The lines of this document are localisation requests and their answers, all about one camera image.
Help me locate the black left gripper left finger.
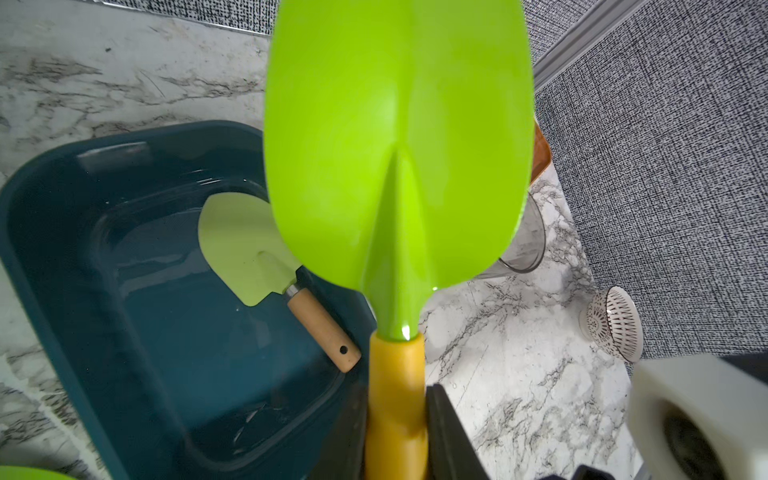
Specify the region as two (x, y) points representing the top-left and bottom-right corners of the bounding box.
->
(308, 384), (368, 480)

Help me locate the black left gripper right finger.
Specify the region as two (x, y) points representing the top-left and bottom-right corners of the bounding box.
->
(426, 384), (488, 480)

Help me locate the pale green trowel wooden handle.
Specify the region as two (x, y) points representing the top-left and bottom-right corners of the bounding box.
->
(198, 192), (362, 373)

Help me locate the green trowel yellow handle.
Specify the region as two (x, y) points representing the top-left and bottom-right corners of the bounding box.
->
(264, 1), (535, 479)

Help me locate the teal plastic storage box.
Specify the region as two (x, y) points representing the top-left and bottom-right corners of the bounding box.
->
(1, 121), (367, 479)

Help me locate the white lattice basket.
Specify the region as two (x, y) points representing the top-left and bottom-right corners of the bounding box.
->
(579, 286), (644, 364)

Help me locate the grey transparent plastic cup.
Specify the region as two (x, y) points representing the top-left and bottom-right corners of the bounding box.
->
(477, 194), (546, 279)

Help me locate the brown wooden cutting board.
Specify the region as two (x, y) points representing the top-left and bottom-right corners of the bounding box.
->
(530, 123), (552, 184)

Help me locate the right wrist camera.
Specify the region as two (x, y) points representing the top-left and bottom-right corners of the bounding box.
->
(627, 352), (767, 479)

